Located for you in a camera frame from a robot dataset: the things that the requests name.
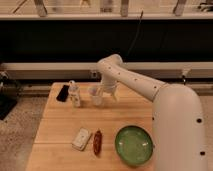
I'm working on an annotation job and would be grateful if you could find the black equipment at left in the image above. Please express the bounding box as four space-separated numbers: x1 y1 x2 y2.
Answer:
0 71 21 120

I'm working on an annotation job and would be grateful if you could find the translucent white cup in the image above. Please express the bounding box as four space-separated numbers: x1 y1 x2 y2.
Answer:
88 85 103 106

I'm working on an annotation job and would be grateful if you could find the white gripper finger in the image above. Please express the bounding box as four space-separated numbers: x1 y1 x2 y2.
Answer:
111 93 118 102
96 86 103 96

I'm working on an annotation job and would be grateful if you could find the red-brown sausage toy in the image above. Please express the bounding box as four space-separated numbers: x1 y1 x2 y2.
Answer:
93 130 102 156

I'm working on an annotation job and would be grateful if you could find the green ceramic bowl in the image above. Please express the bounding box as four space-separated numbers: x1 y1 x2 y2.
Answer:
115 125 153 167

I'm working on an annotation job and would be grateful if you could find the black hanging cable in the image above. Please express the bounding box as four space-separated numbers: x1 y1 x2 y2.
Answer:
125 9 145 58

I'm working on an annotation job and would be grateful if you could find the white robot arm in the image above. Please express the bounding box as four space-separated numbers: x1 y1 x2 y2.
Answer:
97 54 208 171

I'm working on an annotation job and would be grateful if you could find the small clear plastic bottle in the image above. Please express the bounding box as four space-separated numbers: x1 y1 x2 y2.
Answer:
68 80 81 107

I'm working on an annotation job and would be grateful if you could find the wall power outlet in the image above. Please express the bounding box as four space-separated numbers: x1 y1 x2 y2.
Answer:
91 71 98 78

